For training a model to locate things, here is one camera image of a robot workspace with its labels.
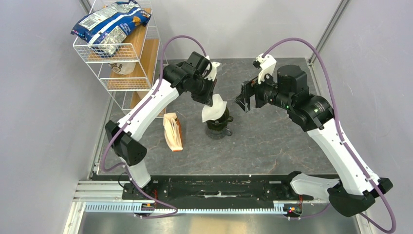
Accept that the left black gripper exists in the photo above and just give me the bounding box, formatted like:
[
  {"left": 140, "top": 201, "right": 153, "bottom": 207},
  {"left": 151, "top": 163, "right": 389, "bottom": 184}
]
[{"left": 190, "top": 75, "right": 217, "bottom": 107}]

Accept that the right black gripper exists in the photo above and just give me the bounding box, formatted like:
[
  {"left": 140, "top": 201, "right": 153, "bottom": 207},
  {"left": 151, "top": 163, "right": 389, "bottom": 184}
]
[{"left": 233, "top": 66, "right": 293, "bottom": 112}]

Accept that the white paper coffee filter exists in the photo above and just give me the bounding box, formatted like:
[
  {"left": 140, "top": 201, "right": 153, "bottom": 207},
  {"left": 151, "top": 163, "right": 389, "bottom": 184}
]
[{"left": 201, "top": 94, "right": 227, "bottom": 122}]

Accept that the dark green coffee dripper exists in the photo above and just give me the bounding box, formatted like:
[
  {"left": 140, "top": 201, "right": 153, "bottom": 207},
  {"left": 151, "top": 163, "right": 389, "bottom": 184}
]
[{"left": 206, "top": 108, "right": 233, "bottom": 131}]

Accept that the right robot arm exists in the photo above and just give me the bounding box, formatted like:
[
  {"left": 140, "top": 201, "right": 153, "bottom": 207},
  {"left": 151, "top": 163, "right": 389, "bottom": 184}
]
[{"left": 235, "top": 65, "right": 393, "bottom": 217}]

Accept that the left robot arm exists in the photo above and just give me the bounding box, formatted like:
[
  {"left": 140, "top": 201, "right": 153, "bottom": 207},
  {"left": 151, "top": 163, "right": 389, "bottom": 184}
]
[{"left": 105, "top": 52, "right": 221, "bottom": 199}]

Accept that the clear glass coffee server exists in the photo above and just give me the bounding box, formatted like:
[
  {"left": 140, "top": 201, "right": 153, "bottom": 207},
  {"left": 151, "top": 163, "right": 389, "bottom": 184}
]
[{"left": 205, "top": 127, "right": 233, "bottom": 139}]

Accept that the blue snack bag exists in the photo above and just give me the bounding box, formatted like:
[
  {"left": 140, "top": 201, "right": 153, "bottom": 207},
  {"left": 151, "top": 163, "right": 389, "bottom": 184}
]
[{"left": 70, "top": 0, "right": 152, "bottom": 57}]

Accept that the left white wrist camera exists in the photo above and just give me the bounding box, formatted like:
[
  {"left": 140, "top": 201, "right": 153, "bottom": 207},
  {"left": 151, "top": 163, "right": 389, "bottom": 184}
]
[{"left": 204, "top": 56, "right": 222, "bottom": 81}]

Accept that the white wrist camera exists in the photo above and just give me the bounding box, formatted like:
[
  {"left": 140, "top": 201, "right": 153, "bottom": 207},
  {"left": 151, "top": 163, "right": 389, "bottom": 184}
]
[
  {"left": 204, "top": 56, "right": 222, "bottom": 81},
  {"left": 253, "top": 53, "right": 277, "bottom": 84}
]

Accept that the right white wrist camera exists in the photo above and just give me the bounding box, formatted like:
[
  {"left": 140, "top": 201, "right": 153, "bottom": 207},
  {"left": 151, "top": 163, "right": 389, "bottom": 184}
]
[{"left": 253, "top": 53, "right": 277, "bottom": 84}]

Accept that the white wire wooden shelf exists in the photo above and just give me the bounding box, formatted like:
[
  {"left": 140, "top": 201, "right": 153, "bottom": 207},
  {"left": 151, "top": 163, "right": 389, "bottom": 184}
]
[{"left": 73, "top": 0, "right": 162, "bottom": 113}]

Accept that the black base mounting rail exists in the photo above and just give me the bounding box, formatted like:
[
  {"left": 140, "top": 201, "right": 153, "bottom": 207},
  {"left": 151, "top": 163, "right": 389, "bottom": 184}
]
[{"left": 94, "top": 174, "right": 323, "bottom": 211}]

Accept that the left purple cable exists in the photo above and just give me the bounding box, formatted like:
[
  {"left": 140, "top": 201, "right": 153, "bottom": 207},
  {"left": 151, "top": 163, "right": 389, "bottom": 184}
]
[{"left": 100, "top": 35, "right": 209, "bottom": 219}]

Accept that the purple cable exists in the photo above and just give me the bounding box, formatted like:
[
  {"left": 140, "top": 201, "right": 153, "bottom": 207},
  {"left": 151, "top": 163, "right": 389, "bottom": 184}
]
[
  {"left": 262, "top": 38, "right": 397, "bottom": 234},
  {"left": 100, "top": 35, "right": 209, "bottom": 219}
]

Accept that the white cable duct strip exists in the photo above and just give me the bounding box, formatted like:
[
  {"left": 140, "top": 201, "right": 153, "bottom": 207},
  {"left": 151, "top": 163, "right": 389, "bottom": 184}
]
[{"left": 84, "top": 201, "right": 299, "bottom": 215}]

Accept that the aluminium corner frame post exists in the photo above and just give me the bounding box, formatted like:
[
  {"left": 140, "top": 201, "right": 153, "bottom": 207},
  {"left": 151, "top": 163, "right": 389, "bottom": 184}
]
[{"left": 315, "top": 0, "right": 351, "bottom": 53}]

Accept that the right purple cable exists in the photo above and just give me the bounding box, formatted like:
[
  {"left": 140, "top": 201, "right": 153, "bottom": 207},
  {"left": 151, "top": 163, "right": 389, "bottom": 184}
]
[{"left": 262, "top": 38, "right": 397, "bottom": 234}]

